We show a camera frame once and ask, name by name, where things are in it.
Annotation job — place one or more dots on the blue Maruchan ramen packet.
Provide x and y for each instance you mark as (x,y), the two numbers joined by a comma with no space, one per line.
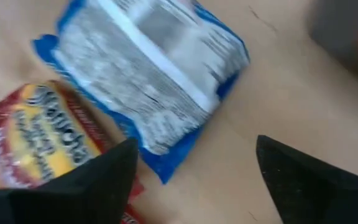
(135,77)

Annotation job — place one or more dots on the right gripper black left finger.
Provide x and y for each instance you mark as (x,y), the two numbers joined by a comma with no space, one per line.
(98,193)

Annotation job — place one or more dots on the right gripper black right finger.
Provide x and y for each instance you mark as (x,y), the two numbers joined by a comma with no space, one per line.
(306,193)

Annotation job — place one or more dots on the red Maruchan ramen packet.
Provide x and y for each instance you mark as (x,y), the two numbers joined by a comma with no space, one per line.
(36,133)

